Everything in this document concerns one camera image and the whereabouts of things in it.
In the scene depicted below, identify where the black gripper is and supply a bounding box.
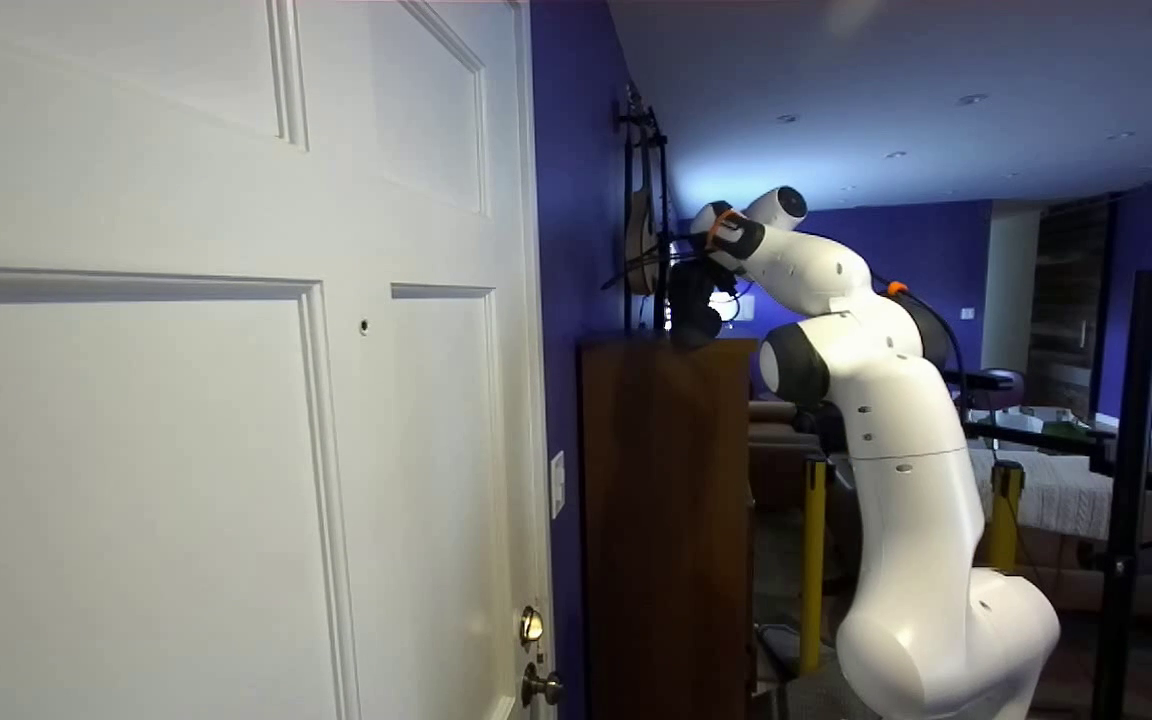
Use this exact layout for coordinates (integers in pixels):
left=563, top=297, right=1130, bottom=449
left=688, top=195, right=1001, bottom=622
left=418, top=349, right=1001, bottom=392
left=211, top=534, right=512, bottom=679
left=668, top=256, right=734, bottom=307

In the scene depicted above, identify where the dark grey hat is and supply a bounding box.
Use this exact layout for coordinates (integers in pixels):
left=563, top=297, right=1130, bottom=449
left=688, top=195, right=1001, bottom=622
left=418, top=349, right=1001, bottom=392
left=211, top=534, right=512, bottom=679
left=668, top=285, right=720, bottom=349

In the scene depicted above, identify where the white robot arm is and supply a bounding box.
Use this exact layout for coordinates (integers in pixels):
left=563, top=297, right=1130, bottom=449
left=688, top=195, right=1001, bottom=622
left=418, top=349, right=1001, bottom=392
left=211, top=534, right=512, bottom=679
left=688, top=183, right=1059, bottom=720

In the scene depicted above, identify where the brown wooden cabinet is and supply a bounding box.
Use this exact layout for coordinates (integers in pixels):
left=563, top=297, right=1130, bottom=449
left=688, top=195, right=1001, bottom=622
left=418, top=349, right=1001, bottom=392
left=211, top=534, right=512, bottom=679
left=579, top=341, right=752, bottom=720

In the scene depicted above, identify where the white panelled door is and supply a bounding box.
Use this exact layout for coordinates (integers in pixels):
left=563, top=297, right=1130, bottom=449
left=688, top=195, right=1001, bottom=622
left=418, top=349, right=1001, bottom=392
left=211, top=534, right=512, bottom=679
left=0, top=0, right=552, bottom=720

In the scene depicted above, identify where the brass deadbolt lock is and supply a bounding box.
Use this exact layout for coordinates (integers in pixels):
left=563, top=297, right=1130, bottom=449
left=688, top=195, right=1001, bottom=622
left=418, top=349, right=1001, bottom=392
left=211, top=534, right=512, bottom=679
left=515, top=605, right=546, bottom=646

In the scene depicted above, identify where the black tripod pole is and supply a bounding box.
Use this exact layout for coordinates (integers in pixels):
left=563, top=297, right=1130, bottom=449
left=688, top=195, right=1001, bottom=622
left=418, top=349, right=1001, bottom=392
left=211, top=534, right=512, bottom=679
left=1093, top=268, right=1152, bottom=720

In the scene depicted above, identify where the black metal wall decoration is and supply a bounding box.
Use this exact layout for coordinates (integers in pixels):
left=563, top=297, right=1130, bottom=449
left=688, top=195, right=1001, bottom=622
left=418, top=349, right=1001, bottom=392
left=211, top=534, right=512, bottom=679
left=607, top=85, right=671, bottom=338

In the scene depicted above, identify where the white light switch plate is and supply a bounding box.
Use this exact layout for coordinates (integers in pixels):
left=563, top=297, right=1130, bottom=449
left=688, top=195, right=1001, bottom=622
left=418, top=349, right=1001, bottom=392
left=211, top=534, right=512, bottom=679
left=546, top=451, right=568, bottom=519

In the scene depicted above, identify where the yellow stand post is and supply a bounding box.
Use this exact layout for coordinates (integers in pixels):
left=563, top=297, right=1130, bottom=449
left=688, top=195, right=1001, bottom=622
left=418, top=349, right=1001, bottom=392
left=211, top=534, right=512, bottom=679
left=984, top=462, right=1025, bottom=572
left=799, top=462, right=828, bottom=675

